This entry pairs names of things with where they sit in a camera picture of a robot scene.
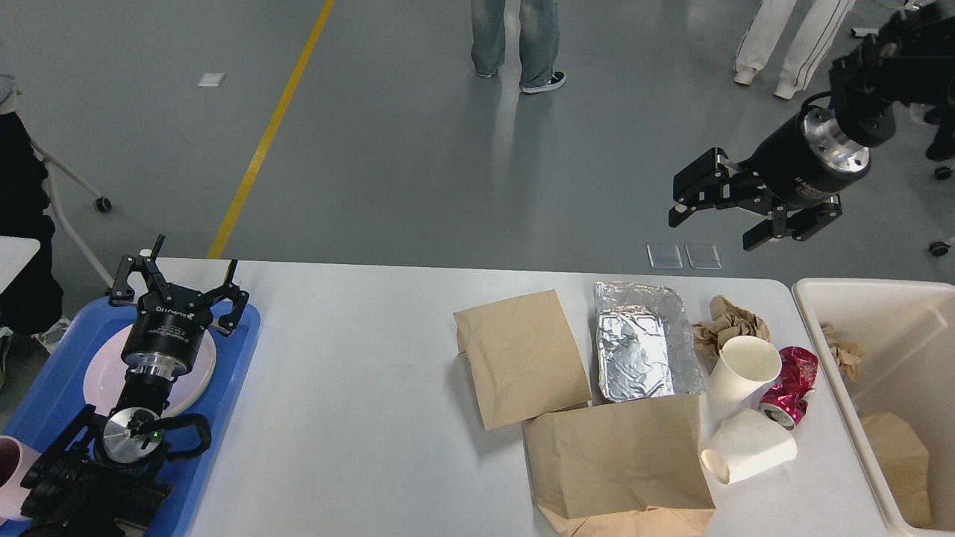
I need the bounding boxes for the white side table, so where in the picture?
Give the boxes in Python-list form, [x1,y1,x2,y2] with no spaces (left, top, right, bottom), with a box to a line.
[0,236,40,292]

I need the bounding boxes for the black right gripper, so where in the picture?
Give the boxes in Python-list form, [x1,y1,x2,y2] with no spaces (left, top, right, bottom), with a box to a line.
[668,106,871,251]

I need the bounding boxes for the person in blue jeans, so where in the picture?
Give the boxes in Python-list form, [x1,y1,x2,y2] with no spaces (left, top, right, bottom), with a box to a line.
[470,1,566,95]

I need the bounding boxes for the brown bag in bin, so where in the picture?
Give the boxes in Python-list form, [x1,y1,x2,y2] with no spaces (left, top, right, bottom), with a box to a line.
[862,412,933,528]

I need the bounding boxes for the white paper on floor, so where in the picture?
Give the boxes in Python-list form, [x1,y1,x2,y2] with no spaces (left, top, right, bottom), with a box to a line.
[196,72,226,88]

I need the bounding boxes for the aluminium foil tray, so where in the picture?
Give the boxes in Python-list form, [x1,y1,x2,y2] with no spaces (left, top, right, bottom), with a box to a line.
[593,281,707,403]

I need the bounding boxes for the grey wheeled frame left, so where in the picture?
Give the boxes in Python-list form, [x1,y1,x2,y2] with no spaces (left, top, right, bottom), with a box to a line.
[22,118,113,304]

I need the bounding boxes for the blue plastic tray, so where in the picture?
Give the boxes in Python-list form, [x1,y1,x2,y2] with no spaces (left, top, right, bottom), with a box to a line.
[2,297,260,536]

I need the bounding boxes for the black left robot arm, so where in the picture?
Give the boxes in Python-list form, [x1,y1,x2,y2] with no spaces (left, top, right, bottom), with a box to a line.
[20,235,248,536]

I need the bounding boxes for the small brown paper bag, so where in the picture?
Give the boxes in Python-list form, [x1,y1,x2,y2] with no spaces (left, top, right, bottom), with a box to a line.
[453,289,592,430]

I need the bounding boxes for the crumpled brown paper ball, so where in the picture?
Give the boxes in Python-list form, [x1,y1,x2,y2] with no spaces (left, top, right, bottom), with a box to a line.
[692,295,773,371]

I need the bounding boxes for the person in white striped pants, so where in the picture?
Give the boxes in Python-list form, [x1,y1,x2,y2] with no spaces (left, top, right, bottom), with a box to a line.
[734,0,859,101]

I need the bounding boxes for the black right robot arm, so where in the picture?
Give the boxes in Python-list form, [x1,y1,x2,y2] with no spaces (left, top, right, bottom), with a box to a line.
[668,1,954,251]

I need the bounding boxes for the clear floor plate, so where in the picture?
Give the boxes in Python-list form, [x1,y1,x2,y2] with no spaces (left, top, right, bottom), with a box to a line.
[685,244,722,271]
[647,242,683,271]

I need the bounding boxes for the lying white paper cup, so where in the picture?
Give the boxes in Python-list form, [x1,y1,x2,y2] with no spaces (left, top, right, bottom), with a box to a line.
[700,409,798,485]

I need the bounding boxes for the red crumpled wrapper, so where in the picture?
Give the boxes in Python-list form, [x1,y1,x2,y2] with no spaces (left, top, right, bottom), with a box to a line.
[758,346,818,431]

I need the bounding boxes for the left clear floor plate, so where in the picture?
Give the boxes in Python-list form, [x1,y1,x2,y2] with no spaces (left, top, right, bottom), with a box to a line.
[647,242,683,271]

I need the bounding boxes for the person in black pants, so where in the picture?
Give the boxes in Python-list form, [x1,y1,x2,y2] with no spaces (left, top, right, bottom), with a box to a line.
[1,52,72,383]

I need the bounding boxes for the right clear floor plate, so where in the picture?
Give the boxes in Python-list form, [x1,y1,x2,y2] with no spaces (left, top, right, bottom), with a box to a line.
[685,244,722,271]

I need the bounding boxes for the crumpled paper scraps in bin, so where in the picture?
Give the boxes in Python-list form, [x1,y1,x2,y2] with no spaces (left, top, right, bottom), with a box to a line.
[819,323,868,382]

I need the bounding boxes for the white plastic bin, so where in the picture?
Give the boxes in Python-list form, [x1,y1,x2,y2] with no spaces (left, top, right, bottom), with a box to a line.
[792,278,954,536]

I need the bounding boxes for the pink ribbed mug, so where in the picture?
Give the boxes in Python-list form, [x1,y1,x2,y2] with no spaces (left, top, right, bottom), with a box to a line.
[1,436,40,526]

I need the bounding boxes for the large brown paper bag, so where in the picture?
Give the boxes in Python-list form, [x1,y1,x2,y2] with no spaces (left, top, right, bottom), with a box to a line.
[523,395,716,536]

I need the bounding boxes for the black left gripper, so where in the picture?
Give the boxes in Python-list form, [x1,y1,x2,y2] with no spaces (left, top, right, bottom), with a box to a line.
[109,235,250,383]

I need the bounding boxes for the pink plate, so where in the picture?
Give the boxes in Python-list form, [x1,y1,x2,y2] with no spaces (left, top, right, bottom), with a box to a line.
[83,325,217,417]

